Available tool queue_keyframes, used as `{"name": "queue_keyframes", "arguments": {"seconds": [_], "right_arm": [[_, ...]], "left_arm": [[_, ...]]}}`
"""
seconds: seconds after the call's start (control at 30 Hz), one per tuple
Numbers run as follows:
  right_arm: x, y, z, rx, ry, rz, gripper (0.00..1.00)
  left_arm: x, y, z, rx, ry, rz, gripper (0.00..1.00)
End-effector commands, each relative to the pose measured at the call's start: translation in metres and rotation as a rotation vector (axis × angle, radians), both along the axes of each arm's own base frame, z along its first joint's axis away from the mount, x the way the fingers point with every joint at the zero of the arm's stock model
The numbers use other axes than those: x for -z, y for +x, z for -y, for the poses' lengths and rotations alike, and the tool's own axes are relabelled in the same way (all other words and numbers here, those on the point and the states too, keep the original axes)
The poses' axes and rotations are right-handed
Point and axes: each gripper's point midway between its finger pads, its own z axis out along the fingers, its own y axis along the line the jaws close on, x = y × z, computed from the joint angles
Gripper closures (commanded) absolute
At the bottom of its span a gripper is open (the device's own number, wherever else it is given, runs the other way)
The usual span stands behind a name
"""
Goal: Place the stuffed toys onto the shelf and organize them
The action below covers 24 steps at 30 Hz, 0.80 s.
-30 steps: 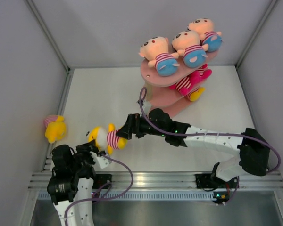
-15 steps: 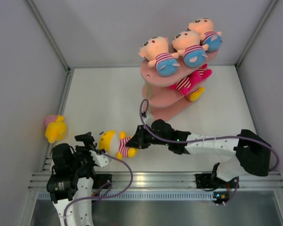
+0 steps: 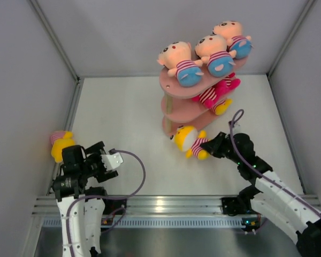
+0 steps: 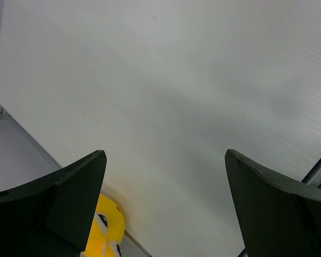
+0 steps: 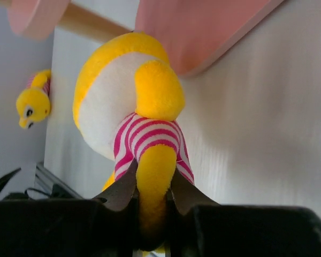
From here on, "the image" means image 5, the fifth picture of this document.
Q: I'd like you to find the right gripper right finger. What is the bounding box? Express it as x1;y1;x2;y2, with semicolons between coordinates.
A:
165;172;321;256

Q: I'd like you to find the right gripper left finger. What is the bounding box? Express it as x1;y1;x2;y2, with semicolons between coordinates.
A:
0;162;139;256

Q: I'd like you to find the yellow plush corner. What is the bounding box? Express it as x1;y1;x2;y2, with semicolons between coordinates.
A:
16;69;51;129

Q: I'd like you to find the yellow plush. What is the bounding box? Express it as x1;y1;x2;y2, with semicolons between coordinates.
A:
73;32;194;251

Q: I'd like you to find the pink three-tier shelf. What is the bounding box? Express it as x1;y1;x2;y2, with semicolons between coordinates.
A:
0;0;280;76

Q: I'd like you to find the aluminium mounting rail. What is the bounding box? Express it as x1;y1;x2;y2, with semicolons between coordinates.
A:
35;162;82;199

